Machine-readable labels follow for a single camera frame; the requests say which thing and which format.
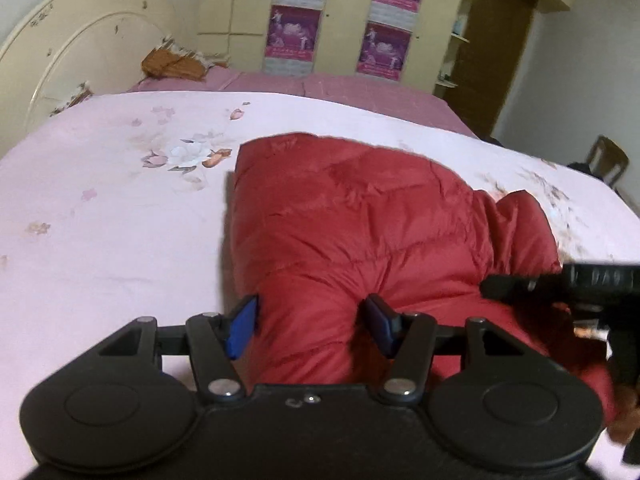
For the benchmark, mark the person's right hand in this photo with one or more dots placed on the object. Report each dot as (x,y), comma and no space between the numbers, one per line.
(625,420)

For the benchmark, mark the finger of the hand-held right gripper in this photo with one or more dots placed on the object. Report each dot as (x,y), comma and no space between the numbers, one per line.
(520,287)

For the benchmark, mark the cream wooden headboard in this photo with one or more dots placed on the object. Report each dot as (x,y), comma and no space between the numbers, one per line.
(75,45)

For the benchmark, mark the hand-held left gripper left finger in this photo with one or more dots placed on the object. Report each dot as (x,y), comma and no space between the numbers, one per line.
(241,327)

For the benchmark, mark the cream corner shelf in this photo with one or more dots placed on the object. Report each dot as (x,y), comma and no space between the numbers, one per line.
(457,30)

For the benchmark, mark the wooden chair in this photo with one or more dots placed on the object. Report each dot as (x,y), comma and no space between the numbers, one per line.
(607,160)

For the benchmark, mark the red puffer jacket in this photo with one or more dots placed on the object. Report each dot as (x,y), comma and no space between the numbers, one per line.
(360,235)

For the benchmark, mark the orange patterned pillow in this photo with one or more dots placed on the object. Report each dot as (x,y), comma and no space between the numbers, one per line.
(70,99)
(172,64)

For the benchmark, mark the cream wardrobe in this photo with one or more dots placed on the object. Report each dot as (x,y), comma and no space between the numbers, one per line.
(240,5)

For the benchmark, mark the pink bed sheet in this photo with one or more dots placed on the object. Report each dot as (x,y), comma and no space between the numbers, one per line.
(350,90)

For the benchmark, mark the brown wooden door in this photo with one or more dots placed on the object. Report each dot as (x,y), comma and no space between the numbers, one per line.
(500,45)

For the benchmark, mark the pink floral blanket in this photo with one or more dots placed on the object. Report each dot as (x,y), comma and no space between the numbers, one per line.
(110,220)

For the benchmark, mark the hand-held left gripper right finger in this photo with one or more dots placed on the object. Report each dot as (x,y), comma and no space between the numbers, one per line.
(384,330)

